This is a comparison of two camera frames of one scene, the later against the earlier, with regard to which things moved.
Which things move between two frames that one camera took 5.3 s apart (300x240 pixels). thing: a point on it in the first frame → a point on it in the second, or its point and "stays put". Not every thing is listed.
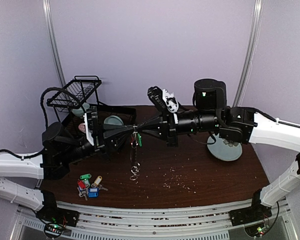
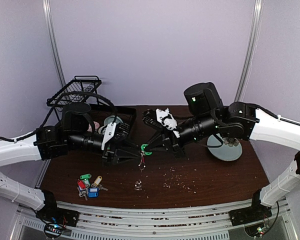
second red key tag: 81,184 stays put
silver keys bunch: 84,192 stays put
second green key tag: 85,176 stays put
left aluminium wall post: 47,12 stays put
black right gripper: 170,128 → 175,144
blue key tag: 93,192 stays put
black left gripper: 113,139 → 118,157
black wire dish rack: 79,96 stays put
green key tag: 140,139 → 142,147
